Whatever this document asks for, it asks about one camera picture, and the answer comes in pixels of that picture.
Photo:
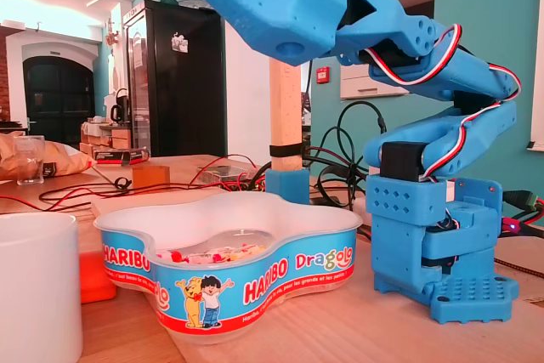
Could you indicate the orange foam roll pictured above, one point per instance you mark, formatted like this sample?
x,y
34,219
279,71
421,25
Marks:
x,y
97,282

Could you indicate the black fridge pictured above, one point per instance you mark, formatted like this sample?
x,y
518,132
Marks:
x,y
187,95

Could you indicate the photo magnet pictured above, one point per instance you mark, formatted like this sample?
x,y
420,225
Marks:
x,y
179,43

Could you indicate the glass tumbler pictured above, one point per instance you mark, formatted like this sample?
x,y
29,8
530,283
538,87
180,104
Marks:
x,y
29,163

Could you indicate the black box with red label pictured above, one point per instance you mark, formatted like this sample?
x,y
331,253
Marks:
x,y
115,154

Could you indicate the green terminal plug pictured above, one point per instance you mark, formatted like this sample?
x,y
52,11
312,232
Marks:
x,y
525,200

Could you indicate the orange white wrapped candy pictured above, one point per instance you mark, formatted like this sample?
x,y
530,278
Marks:
x,y
200,259

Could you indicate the electronics in clear case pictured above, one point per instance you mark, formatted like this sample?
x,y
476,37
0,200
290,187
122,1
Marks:
x,y
223,174

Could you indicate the small wooden block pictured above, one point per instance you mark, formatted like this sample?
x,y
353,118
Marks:
x,y
151,177

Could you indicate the wooden drawer unit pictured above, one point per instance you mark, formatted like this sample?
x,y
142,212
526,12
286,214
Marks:
x,y
119,137

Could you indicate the white ceramic mug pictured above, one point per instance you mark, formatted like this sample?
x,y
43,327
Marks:
x,y
34,286

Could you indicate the red white wrapped candy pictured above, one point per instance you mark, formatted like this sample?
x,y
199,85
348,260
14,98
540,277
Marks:
x,y
174,256

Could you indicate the tan crisp bag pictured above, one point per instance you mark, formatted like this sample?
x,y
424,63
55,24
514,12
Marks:
x,y
64,159

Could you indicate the blue 3D-printed robot arm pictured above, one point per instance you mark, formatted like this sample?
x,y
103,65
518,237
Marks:
x,y
399,205

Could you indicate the red fire alarm box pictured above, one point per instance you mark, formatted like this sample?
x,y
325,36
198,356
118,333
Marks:
x,y
324,75

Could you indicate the black electric kettle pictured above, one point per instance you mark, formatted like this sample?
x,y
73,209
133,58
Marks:
x,y
121,110

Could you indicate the dark arched door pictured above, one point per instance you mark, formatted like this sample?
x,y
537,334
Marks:
x,y
59,103

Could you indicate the blue post base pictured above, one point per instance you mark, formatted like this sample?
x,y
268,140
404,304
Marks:
x,y
287,186

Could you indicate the Haribo Dragolo plastic tub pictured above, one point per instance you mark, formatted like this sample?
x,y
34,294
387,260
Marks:
x,y
272,278

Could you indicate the red controller board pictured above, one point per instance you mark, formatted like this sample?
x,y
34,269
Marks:
x,y
510,225

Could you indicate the light wooden base board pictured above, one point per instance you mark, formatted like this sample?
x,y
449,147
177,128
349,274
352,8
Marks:
x,y
382,333

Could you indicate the wooden camera post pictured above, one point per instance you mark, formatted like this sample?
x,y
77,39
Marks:
x,y
285,116

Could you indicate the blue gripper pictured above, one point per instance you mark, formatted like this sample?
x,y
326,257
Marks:
x,y
276,10

